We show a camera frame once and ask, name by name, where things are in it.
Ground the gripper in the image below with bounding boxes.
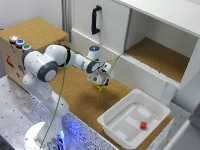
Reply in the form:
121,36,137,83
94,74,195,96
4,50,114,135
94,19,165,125
87,63,113,86

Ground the yellow block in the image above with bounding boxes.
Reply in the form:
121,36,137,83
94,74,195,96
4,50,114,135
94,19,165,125
96,85,105,92

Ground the pink block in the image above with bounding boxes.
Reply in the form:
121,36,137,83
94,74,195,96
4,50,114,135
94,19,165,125
139,121,148,130

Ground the white sliding door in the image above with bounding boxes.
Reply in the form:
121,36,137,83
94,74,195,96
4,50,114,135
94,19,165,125
72,0,131,55

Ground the white plastic box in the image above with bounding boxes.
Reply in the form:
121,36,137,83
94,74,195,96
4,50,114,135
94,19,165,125
96,88,172,150

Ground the wooden drawer box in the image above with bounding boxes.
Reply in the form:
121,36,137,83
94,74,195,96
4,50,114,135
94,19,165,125
0,16,71,90

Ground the green button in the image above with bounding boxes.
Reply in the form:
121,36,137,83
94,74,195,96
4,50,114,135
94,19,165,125
21,43,33,53

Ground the white cabinet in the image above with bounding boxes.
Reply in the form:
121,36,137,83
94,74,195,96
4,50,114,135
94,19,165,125
68,0,200,108

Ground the blue button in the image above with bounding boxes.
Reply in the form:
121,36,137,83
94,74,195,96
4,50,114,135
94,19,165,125
15,38,26,48

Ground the red button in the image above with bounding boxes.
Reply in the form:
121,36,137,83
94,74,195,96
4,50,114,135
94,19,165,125
9,34,19,44

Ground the green cable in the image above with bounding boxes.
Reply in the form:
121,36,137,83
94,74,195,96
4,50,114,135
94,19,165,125
38,46,123,150

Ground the black door handle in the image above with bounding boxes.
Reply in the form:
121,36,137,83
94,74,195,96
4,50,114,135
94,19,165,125
91,4,103,36

